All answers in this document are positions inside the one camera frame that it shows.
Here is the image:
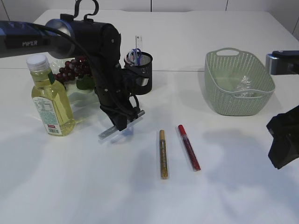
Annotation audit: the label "gold glitter pen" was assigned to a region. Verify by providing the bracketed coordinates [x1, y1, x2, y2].
[159, 130, 169, 180]

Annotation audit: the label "yellow oil bottle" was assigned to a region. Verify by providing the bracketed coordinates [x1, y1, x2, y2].
[26, 54, 76, 136]

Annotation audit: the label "clear plastic ruler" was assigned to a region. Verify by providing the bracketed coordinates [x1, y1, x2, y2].
[135, 35, 143, 51]

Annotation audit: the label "purple artificial grape bunch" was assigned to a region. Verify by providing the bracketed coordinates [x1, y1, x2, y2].
[50, 56, 95, 90]

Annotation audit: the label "red glitter pen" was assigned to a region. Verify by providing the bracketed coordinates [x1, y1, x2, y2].
[178, 125, 201, 171]

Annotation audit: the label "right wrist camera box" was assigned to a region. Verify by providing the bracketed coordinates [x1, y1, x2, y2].
[265, 50, 299, 75]

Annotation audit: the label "silver glitter pen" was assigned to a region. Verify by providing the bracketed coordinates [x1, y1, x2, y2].
[99, 110, 145, 140]

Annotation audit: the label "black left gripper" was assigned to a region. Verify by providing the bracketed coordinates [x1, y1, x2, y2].
[100, 104, 140, 131]

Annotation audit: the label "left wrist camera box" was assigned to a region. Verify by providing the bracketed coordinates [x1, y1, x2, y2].
[122, 67, 152, 87]

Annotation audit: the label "green ruffled glass plate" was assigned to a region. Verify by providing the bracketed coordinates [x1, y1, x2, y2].
[50, 58, 99, 107]

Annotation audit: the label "clear plastic sheet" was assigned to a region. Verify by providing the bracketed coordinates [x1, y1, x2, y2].
[235, 75, 254, 98]

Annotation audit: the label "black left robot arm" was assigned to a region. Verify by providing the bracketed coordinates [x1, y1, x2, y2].
[0, 19, 142, 131]

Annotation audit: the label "blue capped scissors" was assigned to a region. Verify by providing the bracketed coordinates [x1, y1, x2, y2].
[129, 49, 142, 66]

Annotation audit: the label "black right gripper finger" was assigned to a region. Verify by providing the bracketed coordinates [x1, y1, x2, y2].
[266, 107, 299, 169]

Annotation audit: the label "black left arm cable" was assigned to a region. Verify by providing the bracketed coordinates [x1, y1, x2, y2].
[30, 0, 141, 119]

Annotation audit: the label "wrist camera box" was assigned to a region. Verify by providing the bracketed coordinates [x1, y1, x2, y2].
[122, 67, 152, 87]
[265, 50, 299, 75]

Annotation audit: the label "green plastic woven basket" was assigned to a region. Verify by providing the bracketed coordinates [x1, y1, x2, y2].
[205, 48, 275, 116]

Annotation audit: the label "pink capped scissors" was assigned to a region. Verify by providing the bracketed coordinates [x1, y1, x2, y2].
[127, 48, 142, 66]

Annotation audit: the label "black mesh pen holder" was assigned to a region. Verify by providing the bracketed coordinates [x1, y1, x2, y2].
[124, 52, 153, 95]

